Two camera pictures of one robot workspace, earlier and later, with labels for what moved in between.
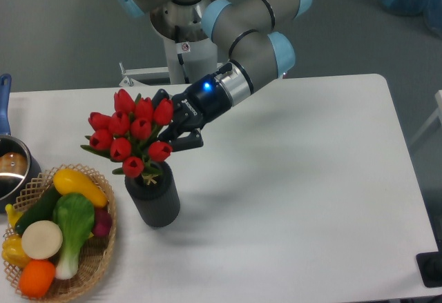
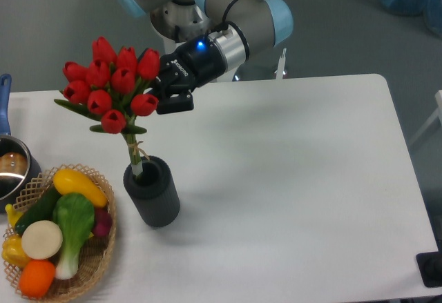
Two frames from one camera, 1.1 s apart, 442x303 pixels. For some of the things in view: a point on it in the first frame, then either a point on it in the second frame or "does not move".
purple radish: [103, 221] does not move
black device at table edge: [430, 267] does not move
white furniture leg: [437, 114] does not move
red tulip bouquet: [127, 134] → [110, 88]
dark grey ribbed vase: [157, 196] does not move
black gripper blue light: [203, 100] → [196, 63]
